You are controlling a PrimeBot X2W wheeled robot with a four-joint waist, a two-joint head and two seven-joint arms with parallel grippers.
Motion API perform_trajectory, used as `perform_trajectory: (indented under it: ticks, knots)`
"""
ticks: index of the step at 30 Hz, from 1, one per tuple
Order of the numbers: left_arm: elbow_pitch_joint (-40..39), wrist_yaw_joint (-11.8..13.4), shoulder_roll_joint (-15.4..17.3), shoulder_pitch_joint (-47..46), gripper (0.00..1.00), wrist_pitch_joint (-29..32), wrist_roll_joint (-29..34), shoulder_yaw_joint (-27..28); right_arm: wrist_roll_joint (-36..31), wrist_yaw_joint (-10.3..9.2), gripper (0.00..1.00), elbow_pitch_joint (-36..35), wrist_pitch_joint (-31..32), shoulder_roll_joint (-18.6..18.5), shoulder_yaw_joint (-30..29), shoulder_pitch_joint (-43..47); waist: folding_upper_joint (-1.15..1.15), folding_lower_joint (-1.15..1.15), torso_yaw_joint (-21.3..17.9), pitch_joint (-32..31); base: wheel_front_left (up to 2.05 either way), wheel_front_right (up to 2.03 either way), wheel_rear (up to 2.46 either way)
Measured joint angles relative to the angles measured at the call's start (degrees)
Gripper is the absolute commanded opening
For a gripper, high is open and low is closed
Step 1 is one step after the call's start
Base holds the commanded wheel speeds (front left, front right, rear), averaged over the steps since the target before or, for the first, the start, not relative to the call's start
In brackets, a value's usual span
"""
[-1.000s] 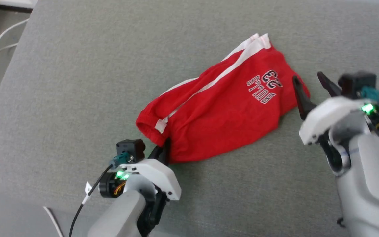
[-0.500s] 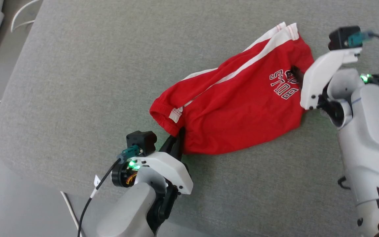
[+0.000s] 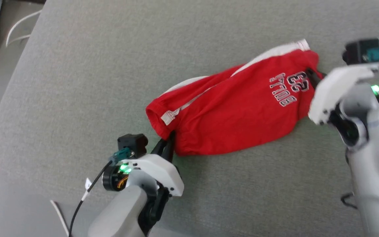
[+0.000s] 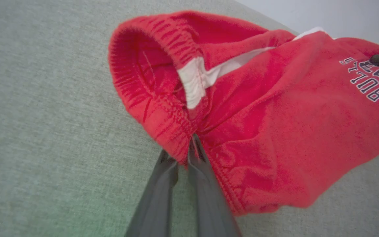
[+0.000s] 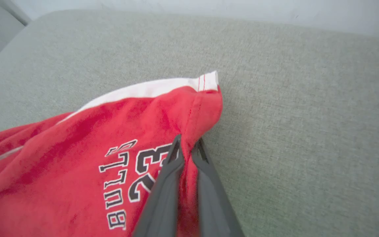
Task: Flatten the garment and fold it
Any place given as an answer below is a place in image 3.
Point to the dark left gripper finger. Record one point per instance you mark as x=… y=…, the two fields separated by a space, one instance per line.
x=170 y=148
x=160 y=147

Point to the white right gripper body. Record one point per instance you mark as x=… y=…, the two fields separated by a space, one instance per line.
x=334 y=85

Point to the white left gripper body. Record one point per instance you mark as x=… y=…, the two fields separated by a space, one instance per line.
x=158 y=168

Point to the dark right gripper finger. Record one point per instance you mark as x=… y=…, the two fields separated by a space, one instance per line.
x=314 y=78

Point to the red Bulls jersey shirt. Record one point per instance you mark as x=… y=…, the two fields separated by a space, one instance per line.
x=235 y=112

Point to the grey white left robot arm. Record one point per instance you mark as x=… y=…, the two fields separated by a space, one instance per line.
x=123 y=210

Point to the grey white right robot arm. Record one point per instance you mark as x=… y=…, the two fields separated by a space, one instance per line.
x=377 y=158

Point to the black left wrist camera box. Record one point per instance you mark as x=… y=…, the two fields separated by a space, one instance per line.
x=133 y=143

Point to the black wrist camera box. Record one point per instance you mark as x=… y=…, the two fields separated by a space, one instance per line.
x=133 y=143
x=357 y=51

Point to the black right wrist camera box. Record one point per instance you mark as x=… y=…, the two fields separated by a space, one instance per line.
x=357 y=51

